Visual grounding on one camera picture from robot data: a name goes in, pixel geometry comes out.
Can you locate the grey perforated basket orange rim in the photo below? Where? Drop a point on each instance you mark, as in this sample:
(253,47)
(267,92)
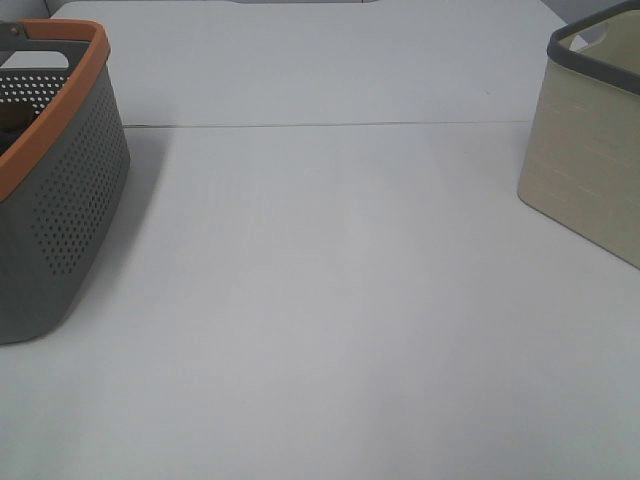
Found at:
(64,165)

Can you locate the beige fabric bin grey rim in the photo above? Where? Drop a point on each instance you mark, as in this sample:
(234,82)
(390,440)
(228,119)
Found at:
(581,167)

